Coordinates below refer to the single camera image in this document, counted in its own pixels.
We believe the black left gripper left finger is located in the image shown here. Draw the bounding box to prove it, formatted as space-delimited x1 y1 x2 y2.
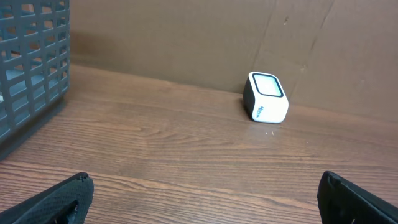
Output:
1 172 94 224

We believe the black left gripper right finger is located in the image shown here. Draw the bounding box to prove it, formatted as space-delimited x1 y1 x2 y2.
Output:
317 171 397 224

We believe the white barcode scanner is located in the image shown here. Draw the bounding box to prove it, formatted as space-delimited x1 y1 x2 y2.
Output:
243 72 289 124

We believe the dark grey plastic basket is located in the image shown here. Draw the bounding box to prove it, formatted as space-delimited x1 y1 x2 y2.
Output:
1 0 70 159

